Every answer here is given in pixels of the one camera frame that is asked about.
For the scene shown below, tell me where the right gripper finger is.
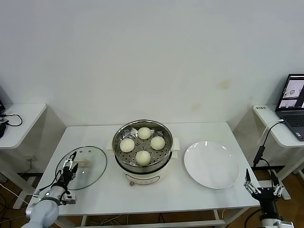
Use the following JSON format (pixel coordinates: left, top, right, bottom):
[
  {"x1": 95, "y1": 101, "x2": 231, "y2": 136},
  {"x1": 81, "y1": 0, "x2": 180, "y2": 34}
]
[
  {"x1": 243, "y1": 168, "x2": 260, "y2": 195},
  {"x1": 272, "y1": 171, "x2": 285, "y2": 197}
]

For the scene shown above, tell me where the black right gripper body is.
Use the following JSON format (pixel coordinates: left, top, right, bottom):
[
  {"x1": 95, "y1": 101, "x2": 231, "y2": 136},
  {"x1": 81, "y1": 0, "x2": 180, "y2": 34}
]
[{"x1": 256, "y1": 187, "x2": 280, "y2": 215}]

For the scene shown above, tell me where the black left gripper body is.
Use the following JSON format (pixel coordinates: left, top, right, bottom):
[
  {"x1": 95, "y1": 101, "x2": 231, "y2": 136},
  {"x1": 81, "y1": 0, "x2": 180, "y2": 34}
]
[{"x1": 61, "y1": 166, "x2": 77, "y2": 189}]

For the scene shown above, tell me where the glass lid with cream handle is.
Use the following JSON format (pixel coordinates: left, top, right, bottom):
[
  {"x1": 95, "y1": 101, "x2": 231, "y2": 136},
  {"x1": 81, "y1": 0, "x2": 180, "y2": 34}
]
[{"x1": 55, "y1": 145, "x2": 108, "y2": 191}]

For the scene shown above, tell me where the white steamed baozi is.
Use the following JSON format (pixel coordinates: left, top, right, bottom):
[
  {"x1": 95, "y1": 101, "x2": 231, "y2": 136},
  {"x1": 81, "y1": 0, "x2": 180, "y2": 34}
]
[
  {"x1": 134, "y1": 150, "x2": 152, "y2": 166},
  {"x1": 137, "y1": 127, "x2": 152, "y2": 140},
  {"x1": 119, "y1": 138, "x2": 135, "y2": 152},
  {"x1": 151, "y1": 136, "x2": 166, "y2": 151}
]

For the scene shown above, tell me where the stainless steel steamer basket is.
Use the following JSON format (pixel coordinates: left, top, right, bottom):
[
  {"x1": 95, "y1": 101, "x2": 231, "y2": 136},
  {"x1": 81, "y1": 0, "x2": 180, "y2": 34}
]
[{"x1": 112, "y1": 119, "x2": 174, "y2": 173}]

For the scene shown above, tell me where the white round plate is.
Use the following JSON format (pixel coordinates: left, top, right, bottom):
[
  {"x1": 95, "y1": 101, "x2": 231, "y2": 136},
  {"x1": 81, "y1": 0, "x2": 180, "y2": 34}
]
[{"x1": 183, "y1": 141, "x2": 240, "y2": 190}]

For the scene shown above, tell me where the white side desk with label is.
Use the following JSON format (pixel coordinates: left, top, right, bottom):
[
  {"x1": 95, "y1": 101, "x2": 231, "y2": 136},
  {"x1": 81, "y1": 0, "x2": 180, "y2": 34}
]
[{"x1": 251, "y1": 104, "x2": 304, "y2": 200}]

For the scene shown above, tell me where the cream electric cooker base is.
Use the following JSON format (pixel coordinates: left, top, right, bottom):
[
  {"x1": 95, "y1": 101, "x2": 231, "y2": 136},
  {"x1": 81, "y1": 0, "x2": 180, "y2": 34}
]
[{"x1": 105, "y1": 137, "x2": 181, "y2": 187}]

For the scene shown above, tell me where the grey open laptop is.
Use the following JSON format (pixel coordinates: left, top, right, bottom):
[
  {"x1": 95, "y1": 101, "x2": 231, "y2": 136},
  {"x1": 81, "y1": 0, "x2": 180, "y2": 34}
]
[{"x1": 275, "y1": 73, "x2": 304, "y2": 142}]

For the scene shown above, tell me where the white work table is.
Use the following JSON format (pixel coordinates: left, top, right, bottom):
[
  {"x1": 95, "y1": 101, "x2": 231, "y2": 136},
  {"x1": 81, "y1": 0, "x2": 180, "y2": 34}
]
[{"x1": 25, "y1": 121, "x2": 268, "y2": 228}]

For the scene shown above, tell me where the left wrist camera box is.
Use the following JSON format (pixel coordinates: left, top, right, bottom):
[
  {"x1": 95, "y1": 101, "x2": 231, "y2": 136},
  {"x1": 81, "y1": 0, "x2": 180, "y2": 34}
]
[{"x1": 62, "y1": 193, "x2": 77, "y2": 205}]

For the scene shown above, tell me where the black cable with adapter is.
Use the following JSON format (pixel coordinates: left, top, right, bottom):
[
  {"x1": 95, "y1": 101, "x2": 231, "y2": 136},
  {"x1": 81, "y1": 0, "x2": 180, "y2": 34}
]
[{"x1": 253, "y1": 120, "x2": 285, "y2": 228}]

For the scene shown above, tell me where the white flat cable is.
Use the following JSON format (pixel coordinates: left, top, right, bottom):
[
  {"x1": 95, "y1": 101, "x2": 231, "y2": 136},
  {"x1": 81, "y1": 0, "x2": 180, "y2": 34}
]
[{"x1": 257, "y1": 119, "x2": 285, "y2": 145}]

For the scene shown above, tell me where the white floor cable bundle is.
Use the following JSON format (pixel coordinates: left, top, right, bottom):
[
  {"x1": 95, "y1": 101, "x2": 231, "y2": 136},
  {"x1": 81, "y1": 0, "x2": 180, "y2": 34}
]
[{"x1": 90, "y1": 213, "x2": 130, "y2": 226}]

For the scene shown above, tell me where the thin black looped cable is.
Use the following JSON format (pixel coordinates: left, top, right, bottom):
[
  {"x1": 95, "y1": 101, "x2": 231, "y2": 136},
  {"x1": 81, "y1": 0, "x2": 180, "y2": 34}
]
[{"x1": 0, "y1": 113, "x2": 24, "y2": 128}]

